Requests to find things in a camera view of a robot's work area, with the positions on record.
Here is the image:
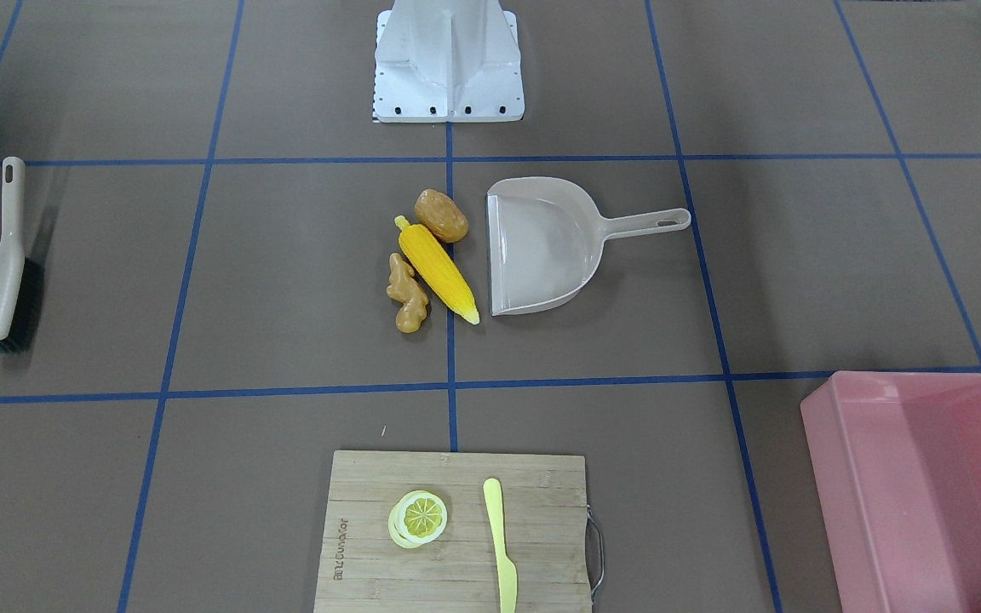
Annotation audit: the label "beige plastic dustpan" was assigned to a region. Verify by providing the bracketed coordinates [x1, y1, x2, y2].
[486, 177, 692, 317]

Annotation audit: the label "bamboo cutting board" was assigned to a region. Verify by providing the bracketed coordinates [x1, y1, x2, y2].
[313, 450, 594, 612]

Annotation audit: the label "beige hand brush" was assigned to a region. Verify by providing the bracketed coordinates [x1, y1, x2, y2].
[0, 157, 43, 354]

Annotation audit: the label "pink plastic bin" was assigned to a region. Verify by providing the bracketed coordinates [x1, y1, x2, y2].
[800, 371, 981, 612]

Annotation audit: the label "yellow lemon slices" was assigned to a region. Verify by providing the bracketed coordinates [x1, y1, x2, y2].
[386, 491, 449, 548]

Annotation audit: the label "yellow plastic knife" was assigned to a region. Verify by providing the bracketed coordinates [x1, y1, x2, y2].
[483, 478, 519, 612]

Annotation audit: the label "yellow toy corn cob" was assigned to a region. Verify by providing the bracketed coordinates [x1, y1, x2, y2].
[393, 215, 480, 325]

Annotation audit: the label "tan toy ginger root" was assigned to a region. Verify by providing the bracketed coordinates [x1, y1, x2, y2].
[386, 253, 429, 334]

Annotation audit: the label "brown toy potato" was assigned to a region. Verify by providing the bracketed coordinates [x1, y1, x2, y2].
[414, 189, 470, 243]

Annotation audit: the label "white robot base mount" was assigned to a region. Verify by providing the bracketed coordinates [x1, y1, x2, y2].
[371, 1, 525, 123]

